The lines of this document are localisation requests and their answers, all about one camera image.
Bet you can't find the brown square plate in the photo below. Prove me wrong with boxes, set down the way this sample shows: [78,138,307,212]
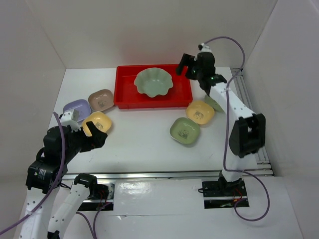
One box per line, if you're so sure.
[88,89,114,112]

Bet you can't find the purple square plate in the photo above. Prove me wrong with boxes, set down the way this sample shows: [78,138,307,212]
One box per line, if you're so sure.
[63,99,91,122]

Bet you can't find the aluminium rail right side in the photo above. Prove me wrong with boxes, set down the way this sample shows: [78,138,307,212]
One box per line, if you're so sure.
[229,69,272,176]

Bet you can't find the aluminium rail front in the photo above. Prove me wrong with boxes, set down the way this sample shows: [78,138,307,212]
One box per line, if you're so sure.
[62,169,222,180]

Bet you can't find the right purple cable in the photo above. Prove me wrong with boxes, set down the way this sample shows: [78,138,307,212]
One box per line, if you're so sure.
[204,36,271,222]

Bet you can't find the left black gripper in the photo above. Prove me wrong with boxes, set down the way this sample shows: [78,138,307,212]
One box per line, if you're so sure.
[63,120,108,161]

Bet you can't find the red plastic bin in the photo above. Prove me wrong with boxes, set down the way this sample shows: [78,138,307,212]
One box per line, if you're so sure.
[114,64,193,109]

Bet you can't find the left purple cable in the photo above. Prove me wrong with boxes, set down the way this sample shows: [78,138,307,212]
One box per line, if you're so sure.
[0,112,67,235]

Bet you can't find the yellow square plate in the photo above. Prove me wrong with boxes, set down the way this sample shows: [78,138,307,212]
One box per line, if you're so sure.
[185,100,215,125]
[81,112,112,136]

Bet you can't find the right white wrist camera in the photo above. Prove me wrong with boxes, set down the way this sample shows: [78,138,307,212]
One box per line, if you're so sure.
[198,43,212,53]

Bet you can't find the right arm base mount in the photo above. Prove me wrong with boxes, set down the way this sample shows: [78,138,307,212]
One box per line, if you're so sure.
[198,181,249,209]

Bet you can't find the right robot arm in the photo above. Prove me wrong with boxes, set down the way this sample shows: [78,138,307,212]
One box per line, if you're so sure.
[176,50,266,196]

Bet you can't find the yellow square plate left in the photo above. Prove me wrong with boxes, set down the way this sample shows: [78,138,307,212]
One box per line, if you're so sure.
[81,112,112,136]

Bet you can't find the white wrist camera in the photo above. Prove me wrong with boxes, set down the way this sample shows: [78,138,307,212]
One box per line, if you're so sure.
[60,109,80,131]
[198,43,212,53]

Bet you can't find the aluminium rail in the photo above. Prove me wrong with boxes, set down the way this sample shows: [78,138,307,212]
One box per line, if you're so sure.
[229,69,272,176]
[62,169,222,180]

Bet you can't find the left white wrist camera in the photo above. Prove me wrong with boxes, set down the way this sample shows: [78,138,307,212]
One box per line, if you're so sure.
[60,109,80,131]

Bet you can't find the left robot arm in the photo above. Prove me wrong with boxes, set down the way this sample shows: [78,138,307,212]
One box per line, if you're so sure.
[19,121,108,239]

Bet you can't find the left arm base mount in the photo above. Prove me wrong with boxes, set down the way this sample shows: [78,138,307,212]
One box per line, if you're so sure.
[59,181,116,211]

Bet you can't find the green square plate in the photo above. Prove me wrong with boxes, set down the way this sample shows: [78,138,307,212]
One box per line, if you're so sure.
[169,117,200,145]
[204,95,224,113]

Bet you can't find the large green scalloped bowl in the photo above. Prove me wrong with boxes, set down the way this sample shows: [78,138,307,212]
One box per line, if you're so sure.
[134,67,173,98]

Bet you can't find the purple cable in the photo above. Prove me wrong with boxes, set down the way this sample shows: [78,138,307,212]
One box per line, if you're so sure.
[204,36,271,222]
[0,112,67,235]

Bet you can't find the yellow square plate right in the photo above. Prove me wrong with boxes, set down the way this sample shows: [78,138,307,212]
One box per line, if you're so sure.
[185,100,215,125]

